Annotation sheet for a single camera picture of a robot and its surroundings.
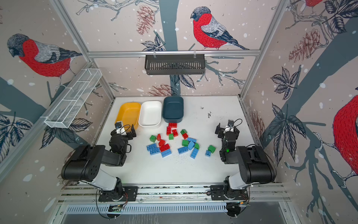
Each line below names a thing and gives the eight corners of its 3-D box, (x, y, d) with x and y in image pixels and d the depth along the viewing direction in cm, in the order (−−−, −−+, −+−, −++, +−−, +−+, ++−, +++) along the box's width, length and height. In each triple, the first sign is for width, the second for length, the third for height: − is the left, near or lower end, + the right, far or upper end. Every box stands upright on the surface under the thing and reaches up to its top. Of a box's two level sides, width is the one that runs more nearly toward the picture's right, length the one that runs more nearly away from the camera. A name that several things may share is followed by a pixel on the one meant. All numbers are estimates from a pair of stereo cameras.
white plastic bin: (137, 129, 102) (135, 125, 97) (143, 105, 118) (141, 100, 113) (160, 129, 102) (159, 125, 97) (163, 105, 118) (162, 100, 113)
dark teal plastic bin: (161, 123, 106) (160, 118, 102) (164, 100, 122) (163, 95, 117) (183, 122, 106) (183, 118, 102) (183, 100, 122) (183, 95, 117)
